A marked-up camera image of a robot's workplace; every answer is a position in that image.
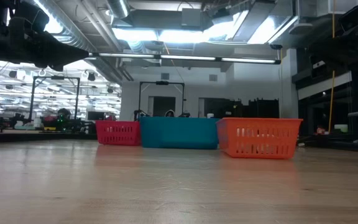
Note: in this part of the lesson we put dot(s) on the red slotted plastic basket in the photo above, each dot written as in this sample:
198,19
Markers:
118,133

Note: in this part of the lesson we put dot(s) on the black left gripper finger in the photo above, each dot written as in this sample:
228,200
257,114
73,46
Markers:
64,53

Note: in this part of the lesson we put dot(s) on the black background rig frame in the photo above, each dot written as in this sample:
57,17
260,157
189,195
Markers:
56,77
162,83

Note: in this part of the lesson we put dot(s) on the blue plastic bin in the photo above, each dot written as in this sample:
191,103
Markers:
179,133

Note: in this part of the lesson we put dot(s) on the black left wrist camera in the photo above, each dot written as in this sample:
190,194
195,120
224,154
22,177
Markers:
33,15

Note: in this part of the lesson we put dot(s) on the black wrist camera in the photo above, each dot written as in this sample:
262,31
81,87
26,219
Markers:
357,15
33,15

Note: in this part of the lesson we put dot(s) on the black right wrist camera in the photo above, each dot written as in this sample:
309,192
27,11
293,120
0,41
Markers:
357,15

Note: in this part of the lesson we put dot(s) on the black aluminium rig frame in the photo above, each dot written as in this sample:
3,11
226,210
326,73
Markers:
42,137

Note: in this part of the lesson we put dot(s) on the orange slotted plastic basket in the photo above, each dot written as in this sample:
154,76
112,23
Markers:
259,123

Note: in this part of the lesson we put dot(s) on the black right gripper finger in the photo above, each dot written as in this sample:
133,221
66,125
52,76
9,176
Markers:
340,48

